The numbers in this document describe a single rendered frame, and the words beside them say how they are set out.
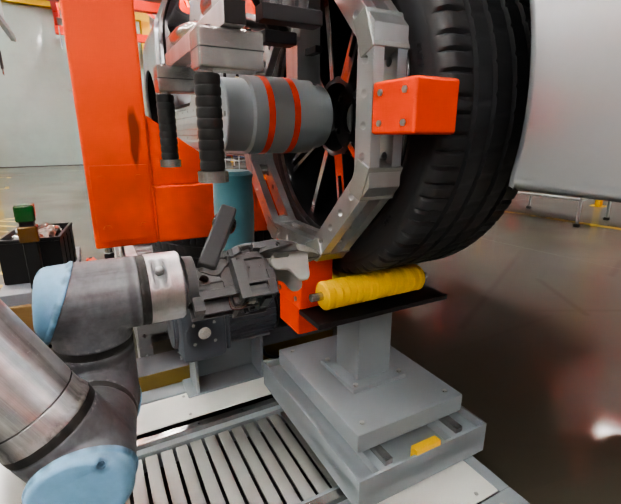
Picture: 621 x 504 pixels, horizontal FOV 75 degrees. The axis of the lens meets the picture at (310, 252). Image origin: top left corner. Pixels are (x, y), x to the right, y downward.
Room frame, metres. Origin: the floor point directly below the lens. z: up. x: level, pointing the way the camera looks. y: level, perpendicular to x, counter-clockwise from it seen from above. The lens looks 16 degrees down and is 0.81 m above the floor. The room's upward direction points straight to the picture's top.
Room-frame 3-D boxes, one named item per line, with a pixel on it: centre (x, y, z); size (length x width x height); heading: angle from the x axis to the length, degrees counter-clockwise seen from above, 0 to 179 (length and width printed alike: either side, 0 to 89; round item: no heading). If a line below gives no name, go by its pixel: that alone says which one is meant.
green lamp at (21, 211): (0.94, 0.67, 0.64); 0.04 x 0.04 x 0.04; 28
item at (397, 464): (0.94, -0.14, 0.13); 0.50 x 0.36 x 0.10; 28
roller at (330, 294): (0.80, -0.13, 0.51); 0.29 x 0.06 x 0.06; 118
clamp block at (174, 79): (0.92, 0.27, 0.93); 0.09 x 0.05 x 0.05; 118
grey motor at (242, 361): (1.11, 0.20, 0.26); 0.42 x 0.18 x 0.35; 118
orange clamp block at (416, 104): (0.59, -0.14, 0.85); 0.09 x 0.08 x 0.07; 28
